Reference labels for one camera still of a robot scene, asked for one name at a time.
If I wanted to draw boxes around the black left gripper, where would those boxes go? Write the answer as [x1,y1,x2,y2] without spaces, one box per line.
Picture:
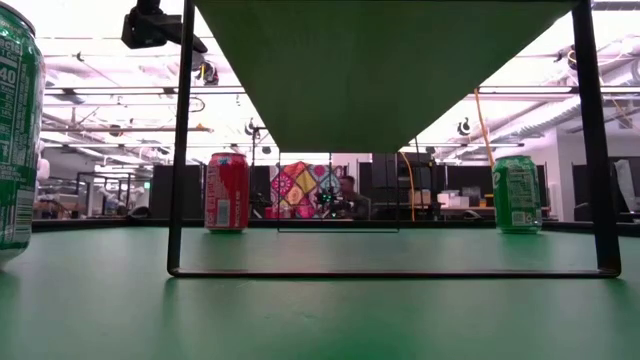
[121,0,209,55]

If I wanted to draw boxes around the wooden shelf black metal legs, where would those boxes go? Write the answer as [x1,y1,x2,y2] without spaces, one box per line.
[165,0,623,279]

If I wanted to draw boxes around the black ceiling-mounted device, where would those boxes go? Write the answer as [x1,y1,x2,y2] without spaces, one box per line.
[189,49,220,86]

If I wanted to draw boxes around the long ceiling light strip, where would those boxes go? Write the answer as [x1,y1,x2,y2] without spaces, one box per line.
[43,85,640,97]

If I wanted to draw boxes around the red soda can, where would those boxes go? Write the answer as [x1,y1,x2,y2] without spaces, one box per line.
[204,151,251,234]

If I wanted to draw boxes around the colourful patterned panel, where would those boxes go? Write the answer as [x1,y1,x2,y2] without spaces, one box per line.
[269,160,346,220]

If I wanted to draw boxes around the cluttered background workbench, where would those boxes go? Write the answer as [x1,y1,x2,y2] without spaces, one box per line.
[33,172,109,220]

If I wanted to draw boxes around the green soda can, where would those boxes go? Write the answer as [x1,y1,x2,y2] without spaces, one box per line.
[491,154,544,235]
[0,2,47,271]

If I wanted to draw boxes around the person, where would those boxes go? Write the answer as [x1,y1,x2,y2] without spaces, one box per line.
[333,174,372,221]

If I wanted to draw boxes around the white storage box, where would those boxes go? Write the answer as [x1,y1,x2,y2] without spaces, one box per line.
[437,188,471,209]

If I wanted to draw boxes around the green table mat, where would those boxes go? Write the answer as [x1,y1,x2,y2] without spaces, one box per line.
[0,227,640,360]

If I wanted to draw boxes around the black office chair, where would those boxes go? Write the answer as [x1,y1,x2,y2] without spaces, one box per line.
[573,201,604,222]

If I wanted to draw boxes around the white hanging cloth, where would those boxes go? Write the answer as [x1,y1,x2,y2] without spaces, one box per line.
[613,158,640,214]

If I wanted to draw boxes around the orange hanging cable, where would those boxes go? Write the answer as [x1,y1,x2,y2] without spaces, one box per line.
[398,151,417,222]

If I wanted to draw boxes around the yellow hanging cable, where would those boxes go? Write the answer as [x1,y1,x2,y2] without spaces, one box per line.
[472,87,497,169]

